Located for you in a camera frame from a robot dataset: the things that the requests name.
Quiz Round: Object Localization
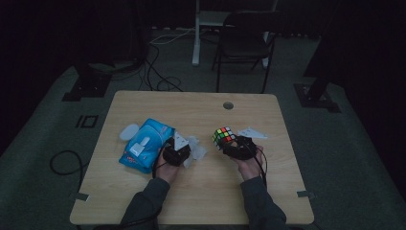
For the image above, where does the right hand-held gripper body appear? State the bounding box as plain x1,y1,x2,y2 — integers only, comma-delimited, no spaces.
222,126,269,162

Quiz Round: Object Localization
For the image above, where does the person's right hand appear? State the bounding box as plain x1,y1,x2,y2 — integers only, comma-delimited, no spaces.
234,145,265,182

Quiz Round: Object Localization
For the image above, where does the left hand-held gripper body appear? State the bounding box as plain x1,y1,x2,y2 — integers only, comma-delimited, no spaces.
162,130,193,168

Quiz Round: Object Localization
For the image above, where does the person's left hand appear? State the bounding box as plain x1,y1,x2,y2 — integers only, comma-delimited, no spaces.
154,147,180,185

